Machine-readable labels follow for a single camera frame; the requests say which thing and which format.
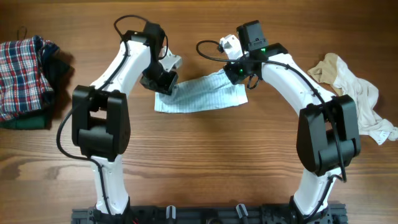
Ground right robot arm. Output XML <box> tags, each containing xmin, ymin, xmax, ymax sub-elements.
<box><xmin>218</xmin><ymin>21</ymin><xmax>361</xmax><ymax>223</ymax></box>

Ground navy dark folded garment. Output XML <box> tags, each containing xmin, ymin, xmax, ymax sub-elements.
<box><xmin>32</xmin><ymin>35</ymin><xmax>71</xmax><ymax>105</ymax></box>

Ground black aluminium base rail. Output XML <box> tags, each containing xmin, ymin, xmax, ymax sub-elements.
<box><xmin>70</xmin><ymin>203</ymin><xmax>348</xmax><ymax>224</ymax></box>

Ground left black camera cable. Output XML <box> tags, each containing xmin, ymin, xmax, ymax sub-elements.
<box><xmin>55</xmin><ymin>14</ymin><xmax>169</xmax><ymax>218</ymax></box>

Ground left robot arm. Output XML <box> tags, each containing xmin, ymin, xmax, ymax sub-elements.
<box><xmin>72</xmin><ymin>21</ymin><xmax>182</xmax><ymax>217</ymax></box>

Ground black camera cable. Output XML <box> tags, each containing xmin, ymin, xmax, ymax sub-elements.
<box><xmin>55</xmin><ymin>14</ymin><xmax>169</xmax><ymax>218</ymax></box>
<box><xmin>195</xmin><ymin>39</ymin><xmax>348</xmax><ymax>222</ymax></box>

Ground dark green folded garment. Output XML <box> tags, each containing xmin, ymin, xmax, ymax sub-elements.
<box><xmin>1</xmin><ymin>106</ymin><xmax>54</xmax><ymax>130</ymax></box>

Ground left grey rail clip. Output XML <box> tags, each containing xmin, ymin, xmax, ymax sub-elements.
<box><xmin>166</xmin><ymin>205</ymin><xmax>176</xmax><ymax>221</ymax></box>

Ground red plaid folded garment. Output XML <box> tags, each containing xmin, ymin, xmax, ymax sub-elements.
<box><xmin>1</xmin><ymin>35</ymin><xmax>59</xmax><ymax>122</ymax></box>

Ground beige and white baby shirt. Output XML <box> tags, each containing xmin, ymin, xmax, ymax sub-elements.
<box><xmin>308</xmin><ymin>53</ymin><xmax>397</xmax><ymax>145</ymax></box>

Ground right black camera cable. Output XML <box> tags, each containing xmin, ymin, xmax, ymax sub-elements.
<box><xmin>195</xmin><ymin>39</ymin><xmax>348</xmax><ymax>222</ymax></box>

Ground grey rail clip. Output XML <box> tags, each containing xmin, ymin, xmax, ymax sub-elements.
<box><xmin>166</xmin><ymin>205</ymin><xmax>176</xmax><ymax>221</ymax></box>
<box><xmin>236</xmin><ymin>203</ymin><xmax>248</xmax><ymax>219</ymax></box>

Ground right grey rail clip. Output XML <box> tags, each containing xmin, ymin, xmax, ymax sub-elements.
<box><xmin>236</xmin><ymin>203</ymin><xmax>248</xmax><ymax>219</ymax></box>

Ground light blue striped baby pants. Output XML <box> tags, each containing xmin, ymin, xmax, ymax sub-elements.
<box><xmin>154</xmin><ymin>69</ymin><xmax>248</xmax><ymax>113</ymax></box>

